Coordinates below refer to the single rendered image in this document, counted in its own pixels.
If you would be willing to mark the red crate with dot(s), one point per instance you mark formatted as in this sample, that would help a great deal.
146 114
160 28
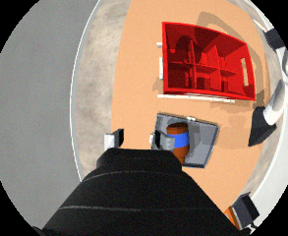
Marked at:
183 41

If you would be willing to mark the brown bottle with blue label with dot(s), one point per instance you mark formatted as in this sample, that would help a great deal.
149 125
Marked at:
182 144

